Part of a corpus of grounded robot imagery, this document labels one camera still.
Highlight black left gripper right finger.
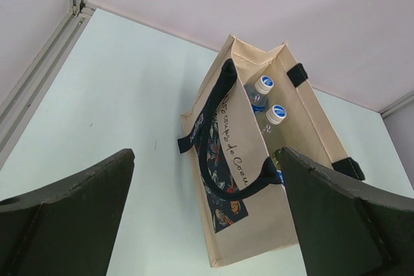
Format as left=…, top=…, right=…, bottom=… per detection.
left=279, top=147, right=413, bottom=275

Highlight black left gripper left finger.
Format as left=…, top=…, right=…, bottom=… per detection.
left=1, top=149, right=135, bottom=275

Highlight clear glass bottle green cap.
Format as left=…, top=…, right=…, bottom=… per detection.
left=272, top=149, right=281, bottom=165

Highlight clear unlabelled plastic water bottle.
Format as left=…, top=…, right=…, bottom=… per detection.
left=257, top=104, right=287, bottom=137

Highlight blue label water bottle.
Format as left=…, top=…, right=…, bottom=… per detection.
left=245, top=76, right=274, bottom=114

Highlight beige canvas tote bag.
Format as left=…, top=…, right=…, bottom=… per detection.
left=178, top=36, right=365, bottom=268

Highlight aluminium corner post left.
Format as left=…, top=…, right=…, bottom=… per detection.
left=1, top=0, right=94, bottom=164

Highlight aluminium corner post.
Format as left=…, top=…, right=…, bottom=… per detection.
left=380, top=90, right=414, bottom=119
left=1, top=0, right=94, bottom=164

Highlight aluminium corner post right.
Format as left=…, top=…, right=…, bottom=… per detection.
left=380, top=90, right=414, bottom=119

